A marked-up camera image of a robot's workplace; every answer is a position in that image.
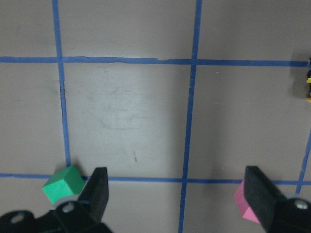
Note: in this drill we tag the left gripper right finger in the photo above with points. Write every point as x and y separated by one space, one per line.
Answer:
262 195

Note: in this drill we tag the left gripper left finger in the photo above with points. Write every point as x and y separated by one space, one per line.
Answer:
94 196

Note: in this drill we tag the green cube near left arm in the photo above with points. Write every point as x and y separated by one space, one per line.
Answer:
64 183

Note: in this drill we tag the pink cube centre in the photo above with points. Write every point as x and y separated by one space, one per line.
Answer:
243 206

